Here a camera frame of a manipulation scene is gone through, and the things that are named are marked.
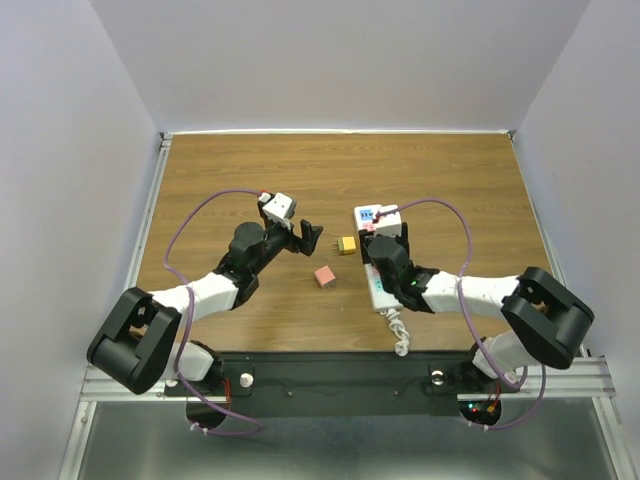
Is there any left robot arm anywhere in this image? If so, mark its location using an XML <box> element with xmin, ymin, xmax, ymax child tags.
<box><xmin>86</xmin><ymin>214</ymin><xmax>323</xmax><ymax>395</ymax></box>

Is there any pink plug adapter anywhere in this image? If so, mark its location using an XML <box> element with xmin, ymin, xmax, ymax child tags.
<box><xmin>314</xmin><ymin>265</ymin><xmax>336</xmax><ymax>289</ymax></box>

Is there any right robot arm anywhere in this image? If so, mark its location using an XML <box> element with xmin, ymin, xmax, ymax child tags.
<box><xmin>359</xmin><ymin>223</ymin><xmax>595</xmax><ymax>390</ymax></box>

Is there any yellow plug adapter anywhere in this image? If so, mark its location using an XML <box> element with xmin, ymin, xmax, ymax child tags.
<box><xmin>332</xmin><ymin>236</ymin><xmax>357</xmax><ymax>256</ymax></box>

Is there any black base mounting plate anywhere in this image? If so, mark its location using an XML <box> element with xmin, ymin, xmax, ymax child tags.
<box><xmin>192</xmin><ymin>350</ymin><xmax>495</xmax><ymax>418</ymax></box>

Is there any aluminium frame rail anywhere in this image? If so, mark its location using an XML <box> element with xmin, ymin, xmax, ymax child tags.
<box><xmin>58</xmin><ymin>132</ymin><xmax>174</xmax><ymax>479</ymax></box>

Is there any white power cord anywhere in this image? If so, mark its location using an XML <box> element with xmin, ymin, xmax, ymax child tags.
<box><xmin>382</xmin><ymin>308</ymin><xmax>411</xmax><ymax>358</ymax></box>

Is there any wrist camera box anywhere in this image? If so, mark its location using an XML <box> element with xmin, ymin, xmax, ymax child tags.
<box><xmin>372</xmin><ymin>204</ymin><xmax>402</xmax><ymax>237</ymax></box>
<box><xmin>258</xmin><ymin>191</ymin><xmax>297</xmax><ymax>229</ymax></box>

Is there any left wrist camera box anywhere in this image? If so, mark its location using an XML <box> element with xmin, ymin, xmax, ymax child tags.
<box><xmin>258</xmin><ymin>191</ymin><xmax>297</xmax><ymax>229</ymax></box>

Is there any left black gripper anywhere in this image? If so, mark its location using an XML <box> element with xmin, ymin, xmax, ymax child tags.
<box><xmin>251</xmin><ymin>219</ymin><xmax>321</xmax><ymax>276</ymax></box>

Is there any white power strip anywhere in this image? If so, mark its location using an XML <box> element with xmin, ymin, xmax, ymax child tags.
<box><xmin>353</xmin><ymin>204</ymin><xmax>403</xmax><ymax>313</ymax></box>

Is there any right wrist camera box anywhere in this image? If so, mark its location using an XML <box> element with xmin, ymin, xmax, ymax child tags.
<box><xmin>372</xmin><ymin>204</ymin><xmax>402</xmax><ymax>237</ymax></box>

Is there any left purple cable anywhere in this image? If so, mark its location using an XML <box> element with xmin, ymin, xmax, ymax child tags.
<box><xmin>164</xmin><ymin>187</ymin><xmax>266</xmax><ymax>437</ymax></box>

